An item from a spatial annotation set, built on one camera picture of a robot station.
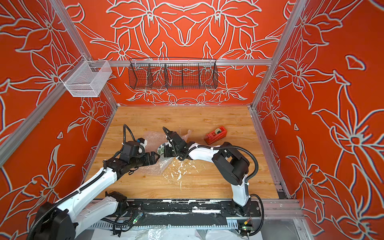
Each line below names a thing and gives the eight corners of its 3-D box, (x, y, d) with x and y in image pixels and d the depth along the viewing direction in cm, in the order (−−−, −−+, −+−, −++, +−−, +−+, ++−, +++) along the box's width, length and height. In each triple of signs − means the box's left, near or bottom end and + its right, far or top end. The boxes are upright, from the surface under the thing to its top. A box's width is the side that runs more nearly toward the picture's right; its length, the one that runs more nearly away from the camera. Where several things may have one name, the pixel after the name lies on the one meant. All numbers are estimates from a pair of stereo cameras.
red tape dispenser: (208, 145, 97) (209, 141, 92) (204, 139, 100) (204, 134, 95) (226, 136, 101) (227, 131, 97) (220, 130, 105) (222, 125, 100)
